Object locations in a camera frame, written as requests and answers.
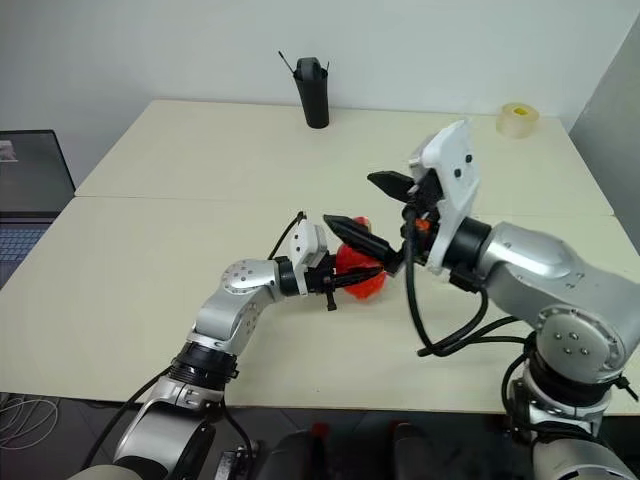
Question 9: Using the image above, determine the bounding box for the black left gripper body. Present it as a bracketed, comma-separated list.
[303, 253, 341, 312]

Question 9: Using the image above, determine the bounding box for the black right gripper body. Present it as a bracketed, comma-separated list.
[399, 167, 446, 269]

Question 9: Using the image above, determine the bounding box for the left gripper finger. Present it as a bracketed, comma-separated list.
[332, 264, 385, 290]

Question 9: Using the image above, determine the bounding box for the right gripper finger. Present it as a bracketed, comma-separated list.
[323, 213, 407, 276]
[367, 170, 416, 204]

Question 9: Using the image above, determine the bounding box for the clear bottle with red drink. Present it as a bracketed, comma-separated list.
[333, 215, 389, 304]

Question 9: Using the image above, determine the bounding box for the black pen holder cup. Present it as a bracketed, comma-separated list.
[292, 57, 330, 130]

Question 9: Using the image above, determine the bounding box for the clear tape roll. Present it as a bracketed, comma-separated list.
[496, 101, 541, 140]

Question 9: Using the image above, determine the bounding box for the dark grey round cylinder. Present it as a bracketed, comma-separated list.
[295, 56, 321, 81]

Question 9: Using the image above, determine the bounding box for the grey partition panel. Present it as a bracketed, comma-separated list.
[567, 19, 640, 219]

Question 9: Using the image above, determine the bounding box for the dark grey laptop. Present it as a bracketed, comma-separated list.
[0, 129, 77, 292]

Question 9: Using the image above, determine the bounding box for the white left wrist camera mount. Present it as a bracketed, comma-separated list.
[287, 223, 330, 296]

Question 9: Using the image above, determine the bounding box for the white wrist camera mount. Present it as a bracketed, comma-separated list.
[408, 118, 484, 276]
[287, 223, 330, 296]

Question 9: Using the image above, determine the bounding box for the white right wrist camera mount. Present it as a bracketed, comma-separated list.
[408, 118, 484, 276]

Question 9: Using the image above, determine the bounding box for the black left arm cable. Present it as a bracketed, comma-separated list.
[271, 211, 307, 261]
[82, 367, 177, 467]

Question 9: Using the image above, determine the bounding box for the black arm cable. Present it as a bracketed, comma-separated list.
[402, 207, 539, 359]
[500, 349, 532, 444]
[82, 367, 177, 467]
[271, 211, 307, 261]

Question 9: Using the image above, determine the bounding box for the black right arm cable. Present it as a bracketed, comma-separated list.
[402, 207, 539, 359]
[500, 349, 532, 444]

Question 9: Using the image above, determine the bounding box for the thin white wire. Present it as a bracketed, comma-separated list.
[0, 393, 60, 451]

